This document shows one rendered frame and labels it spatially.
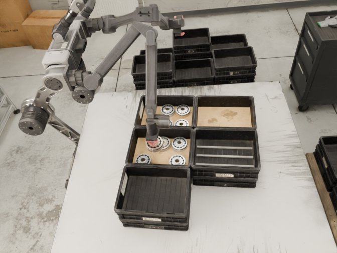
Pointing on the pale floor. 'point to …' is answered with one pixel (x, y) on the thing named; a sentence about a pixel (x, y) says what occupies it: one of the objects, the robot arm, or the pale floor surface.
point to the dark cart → (315, 62)
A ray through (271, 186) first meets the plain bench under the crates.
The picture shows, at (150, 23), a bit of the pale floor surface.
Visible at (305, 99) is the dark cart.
